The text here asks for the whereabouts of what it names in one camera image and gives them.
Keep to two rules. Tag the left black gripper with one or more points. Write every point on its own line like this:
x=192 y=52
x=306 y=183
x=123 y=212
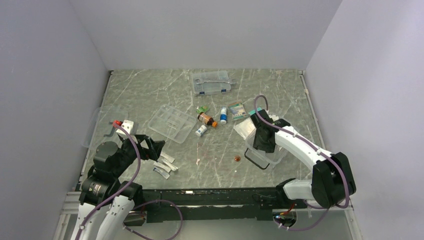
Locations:
x=155 y=146

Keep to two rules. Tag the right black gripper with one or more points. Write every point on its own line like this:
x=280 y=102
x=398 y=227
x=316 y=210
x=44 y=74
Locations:
x=268 y=148

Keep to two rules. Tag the teal carded blister pack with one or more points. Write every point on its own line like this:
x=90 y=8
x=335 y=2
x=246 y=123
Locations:
x=252 y=112

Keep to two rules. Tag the teal striped packet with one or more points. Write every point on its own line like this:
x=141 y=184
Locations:
x=237 y=110

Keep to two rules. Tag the small white pill bottle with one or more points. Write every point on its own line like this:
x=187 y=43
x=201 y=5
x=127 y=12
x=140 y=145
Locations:
x=201 y=130

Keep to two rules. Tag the brown bottle orange cap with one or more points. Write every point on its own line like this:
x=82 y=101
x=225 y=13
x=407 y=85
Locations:
x=207 y=120

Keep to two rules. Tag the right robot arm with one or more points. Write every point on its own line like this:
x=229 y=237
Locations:
x=332 y=182

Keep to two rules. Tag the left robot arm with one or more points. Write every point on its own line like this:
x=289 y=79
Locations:
x=105 y=202

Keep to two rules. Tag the white sachet top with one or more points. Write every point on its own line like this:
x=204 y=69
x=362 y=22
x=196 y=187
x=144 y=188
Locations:
x=167 y=157

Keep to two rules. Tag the clear first aid box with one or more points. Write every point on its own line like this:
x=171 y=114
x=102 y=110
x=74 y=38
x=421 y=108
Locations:
x=262 y=159

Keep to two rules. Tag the white gauze pad packet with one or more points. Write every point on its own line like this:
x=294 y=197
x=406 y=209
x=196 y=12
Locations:
x=245 y=128

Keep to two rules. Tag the clear divided organizer tray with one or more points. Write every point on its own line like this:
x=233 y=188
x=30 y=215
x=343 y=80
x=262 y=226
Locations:
x=172 y=123

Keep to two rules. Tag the blue printed sachet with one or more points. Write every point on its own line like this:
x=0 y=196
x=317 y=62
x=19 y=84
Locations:
x=162 y=172

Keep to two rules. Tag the white bottle blue label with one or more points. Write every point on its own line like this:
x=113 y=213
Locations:
x=223 y=115

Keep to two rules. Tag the small green box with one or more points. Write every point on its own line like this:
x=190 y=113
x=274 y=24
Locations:
x=202 y=109

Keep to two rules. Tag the clear screw box blue latches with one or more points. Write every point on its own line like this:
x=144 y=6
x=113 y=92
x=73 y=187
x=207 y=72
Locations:
x=211 y=82

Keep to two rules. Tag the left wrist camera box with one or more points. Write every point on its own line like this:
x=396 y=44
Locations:
x=128 y=125

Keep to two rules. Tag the black base frame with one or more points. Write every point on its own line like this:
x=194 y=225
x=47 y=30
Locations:
x=260 y=203

